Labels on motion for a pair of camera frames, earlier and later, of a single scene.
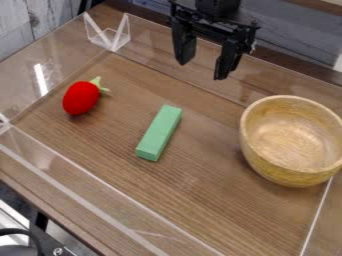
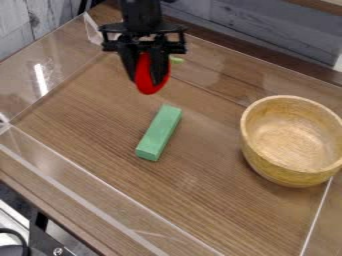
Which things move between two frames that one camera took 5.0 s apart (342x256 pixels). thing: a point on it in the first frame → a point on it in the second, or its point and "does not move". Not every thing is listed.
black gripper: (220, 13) → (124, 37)
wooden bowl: (289, 138) does not move
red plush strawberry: (80, 96) → (143, 74)
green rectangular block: (157, 135) does not move
